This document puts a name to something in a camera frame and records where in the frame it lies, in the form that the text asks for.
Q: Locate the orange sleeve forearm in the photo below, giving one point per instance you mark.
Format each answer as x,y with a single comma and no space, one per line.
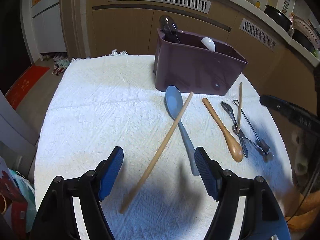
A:
306,214

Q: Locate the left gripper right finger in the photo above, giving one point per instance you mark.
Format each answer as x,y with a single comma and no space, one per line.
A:
210,172

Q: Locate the small shovel-shaped metal spoon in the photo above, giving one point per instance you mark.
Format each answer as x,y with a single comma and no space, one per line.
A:
258,138

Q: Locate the white plastic spoon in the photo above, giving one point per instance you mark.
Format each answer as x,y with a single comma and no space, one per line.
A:
208,43

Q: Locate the large dark metal spoon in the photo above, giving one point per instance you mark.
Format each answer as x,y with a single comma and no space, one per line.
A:
169,28

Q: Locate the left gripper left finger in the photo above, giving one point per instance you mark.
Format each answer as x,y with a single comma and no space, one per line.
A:
108,172

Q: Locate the wooden spoon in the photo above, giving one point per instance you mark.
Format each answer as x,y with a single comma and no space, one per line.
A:
234,147

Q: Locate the red floor mat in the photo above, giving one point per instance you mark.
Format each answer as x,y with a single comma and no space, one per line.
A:
23,84

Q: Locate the dark purple utensil holder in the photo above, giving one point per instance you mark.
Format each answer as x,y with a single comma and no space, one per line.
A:
191,67

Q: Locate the black pot on counter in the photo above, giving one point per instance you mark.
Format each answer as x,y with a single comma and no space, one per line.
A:
278,17

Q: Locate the white textured table cloth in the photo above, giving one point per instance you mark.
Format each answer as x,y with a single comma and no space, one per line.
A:
110,101

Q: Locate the small patterned metal spoon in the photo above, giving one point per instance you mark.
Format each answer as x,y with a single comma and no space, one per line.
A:
239,133

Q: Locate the wooden chopstick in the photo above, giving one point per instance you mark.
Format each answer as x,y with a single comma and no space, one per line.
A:
239,108
127,201

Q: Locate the metal spoon with white knob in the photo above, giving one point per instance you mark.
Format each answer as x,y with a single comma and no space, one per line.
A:
263,150

